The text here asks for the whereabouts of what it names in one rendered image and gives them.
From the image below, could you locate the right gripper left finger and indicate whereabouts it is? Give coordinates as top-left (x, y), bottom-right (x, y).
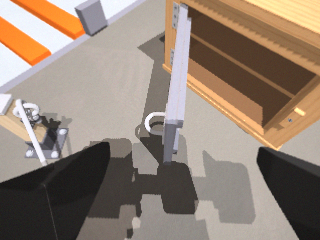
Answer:
top-left (0, 142), bottom-right (110, 240)

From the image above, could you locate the grey rectangular block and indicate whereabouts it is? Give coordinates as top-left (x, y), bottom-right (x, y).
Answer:
top-left (74, 0), bottom-right (108, 35)

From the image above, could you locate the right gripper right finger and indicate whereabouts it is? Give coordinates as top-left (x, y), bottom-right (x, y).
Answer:
top-left (256, 147), bottom-right (320, 240)

